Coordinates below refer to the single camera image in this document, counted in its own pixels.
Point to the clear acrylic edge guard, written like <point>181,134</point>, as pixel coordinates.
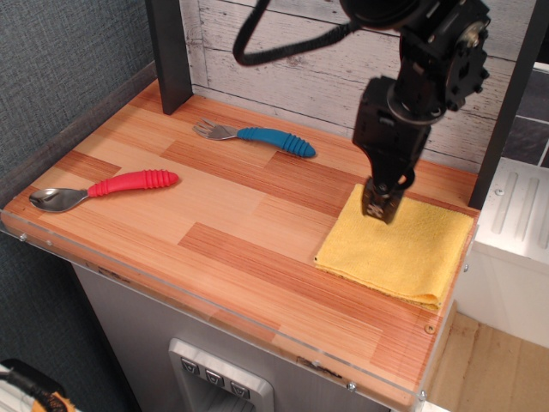
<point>261,286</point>

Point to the blue handled fork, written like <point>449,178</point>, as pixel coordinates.
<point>285,141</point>

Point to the dark right upright post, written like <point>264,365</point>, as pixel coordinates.
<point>525,62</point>

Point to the grey cabinet front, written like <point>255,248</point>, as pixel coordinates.
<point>140,327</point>

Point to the yellow cloth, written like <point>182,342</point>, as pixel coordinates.
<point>414,258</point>

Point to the white drainer sink unit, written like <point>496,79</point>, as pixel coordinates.
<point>504,283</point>

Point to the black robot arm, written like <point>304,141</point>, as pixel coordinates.
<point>441,63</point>

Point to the red handled spoon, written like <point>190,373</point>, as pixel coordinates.
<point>58,200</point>

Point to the dark left upright post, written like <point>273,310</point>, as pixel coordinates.
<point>170,53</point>

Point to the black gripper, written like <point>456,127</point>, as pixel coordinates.
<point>392,126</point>

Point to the orange object at corner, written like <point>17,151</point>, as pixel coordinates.
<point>52,402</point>

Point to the silver dispenser panel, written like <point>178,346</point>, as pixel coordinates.
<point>209,383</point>

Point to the dark upright post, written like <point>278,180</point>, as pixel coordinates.
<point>170,53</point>
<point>525,62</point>

